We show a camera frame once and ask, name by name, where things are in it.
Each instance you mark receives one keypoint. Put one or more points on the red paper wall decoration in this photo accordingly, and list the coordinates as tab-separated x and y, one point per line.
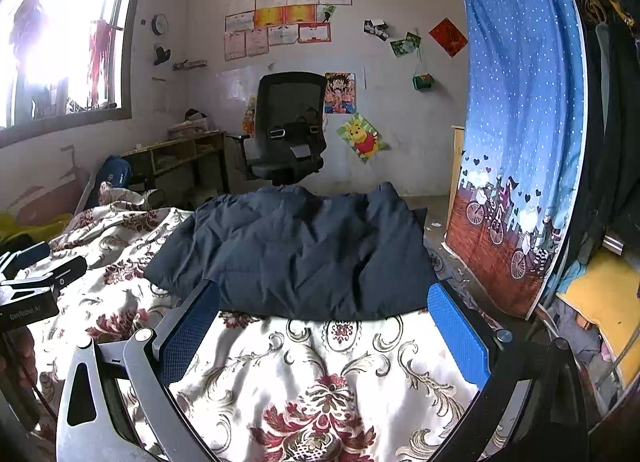
448	36

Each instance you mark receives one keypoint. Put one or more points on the cartoon figure wall poster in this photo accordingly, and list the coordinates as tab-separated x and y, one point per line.
340	92

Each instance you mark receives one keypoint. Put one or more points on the yellow board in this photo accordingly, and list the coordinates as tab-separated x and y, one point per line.
605	302

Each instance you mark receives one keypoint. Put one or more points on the yellow green cloth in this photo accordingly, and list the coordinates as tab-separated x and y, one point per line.
40	228

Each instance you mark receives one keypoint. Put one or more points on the colourful wall poster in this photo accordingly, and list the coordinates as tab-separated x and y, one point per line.
249	117

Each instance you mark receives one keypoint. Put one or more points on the dark navy padded jacket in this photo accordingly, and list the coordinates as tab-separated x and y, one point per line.
300	262

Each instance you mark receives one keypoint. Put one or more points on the light wooden cabinet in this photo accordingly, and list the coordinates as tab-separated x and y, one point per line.
456	167

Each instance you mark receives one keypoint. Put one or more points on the green wall card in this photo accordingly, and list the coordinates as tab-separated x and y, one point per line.
405	45

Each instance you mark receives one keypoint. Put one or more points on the black and white wall photos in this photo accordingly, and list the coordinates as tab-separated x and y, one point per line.
376	30

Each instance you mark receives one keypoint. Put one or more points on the beige bag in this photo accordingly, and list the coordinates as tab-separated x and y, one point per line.
187	128

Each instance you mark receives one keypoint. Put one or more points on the green hanging wall box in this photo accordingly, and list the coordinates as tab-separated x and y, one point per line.
423	82

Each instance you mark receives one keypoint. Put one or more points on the yellow bear wall poster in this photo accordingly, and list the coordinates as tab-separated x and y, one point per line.
362	138

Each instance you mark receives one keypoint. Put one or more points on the blue backpack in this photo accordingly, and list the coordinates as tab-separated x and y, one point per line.
112	172

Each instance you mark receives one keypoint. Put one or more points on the round wall clock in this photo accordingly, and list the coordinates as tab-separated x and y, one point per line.
160	24

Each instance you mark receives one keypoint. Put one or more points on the white floral blanket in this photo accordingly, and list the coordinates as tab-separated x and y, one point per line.
300	367

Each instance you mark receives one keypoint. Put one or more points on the barred window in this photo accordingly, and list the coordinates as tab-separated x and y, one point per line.
65	17

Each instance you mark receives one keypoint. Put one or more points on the blue printed curtain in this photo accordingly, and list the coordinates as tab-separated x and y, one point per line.
520	92

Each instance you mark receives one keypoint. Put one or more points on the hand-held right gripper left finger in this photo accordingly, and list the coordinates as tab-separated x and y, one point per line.
190	332

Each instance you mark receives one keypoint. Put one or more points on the wooden shelf desk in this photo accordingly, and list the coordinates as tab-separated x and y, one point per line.
175	147

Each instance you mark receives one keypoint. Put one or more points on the group of wall certificates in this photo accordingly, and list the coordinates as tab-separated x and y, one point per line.
280	17

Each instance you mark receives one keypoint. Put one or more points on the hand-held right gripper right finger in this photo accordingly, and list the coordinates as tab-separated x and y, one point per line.
457	337

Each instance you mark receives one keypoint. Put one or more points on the dark wall hanging item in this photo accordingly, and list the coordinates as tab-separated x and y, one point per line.
161	55

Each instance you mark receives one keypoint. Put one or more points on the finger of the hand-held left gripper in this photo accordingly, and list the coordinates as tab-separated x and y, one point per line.
55	272
30	253

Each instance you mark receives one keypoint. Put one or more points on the dark hanging clothes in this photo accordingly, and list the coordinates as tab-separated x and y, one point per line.
615	142

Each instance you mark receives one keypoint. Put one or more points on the red window curtain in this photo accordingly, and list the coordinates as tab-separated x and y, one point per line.
100	57

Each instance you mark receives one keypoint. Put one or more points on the white wall sheet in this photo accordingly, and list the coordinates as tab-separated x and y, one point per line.
237	90

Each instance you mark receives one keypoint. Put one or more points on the black mesh office chair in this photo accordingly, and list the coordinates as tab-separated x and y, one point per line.
290	107

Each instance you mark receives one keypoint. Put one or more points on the small wall shelf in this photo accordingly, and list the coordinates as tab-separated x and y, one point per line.
190	65

